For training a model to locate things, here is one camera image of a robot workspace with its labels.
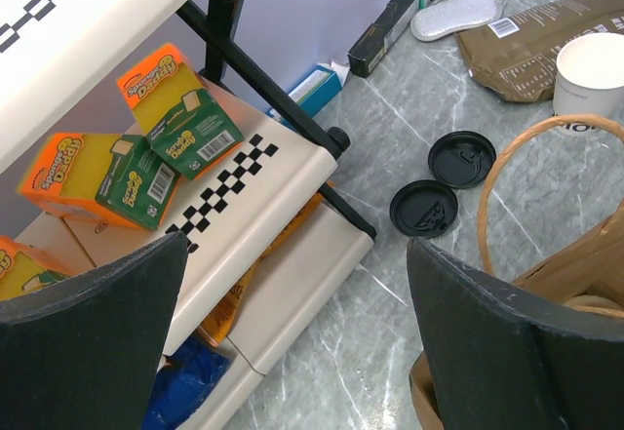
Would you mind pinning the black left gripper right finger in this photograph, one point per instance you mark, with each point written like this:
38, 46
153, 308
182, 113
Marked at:
498, 357

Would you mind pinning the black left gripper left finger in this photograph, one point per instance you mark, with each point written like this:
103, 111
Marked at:
84, 353

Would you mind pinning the brown kraft coffee pouch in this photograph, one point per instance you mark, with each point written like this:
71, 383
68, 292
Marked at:
515, 56

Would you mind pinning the blue snack bag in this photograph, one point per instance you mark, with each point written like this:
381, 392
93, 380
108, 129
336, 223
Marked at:
183, 384

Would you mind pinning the green yellow carton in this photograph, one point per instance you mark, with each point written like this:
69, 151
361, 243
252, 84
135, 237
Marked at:
180, 118
25, 269
111, 178

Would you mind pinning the orange snack bag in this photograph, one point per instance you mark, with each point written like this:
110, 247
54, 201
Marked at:
218, 324

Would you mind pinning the black cup lid stack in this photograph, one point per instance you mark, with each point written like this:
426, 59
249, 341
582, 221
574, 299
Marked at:
424, 208

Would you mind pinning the beige three-tier shelf rack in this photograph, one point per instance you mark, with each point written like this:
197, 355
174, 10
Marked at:
53, 52

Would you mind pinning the blue flat box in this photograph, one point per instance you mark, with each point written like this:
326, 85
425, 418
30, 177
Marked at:
319, 87

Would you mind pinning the white oval pouch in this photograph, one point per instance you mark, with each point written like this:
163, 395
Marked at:
447, 17

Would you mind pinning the black flat box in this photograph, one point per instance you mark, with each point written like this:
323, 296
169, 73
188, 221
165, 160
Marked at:
379, 37

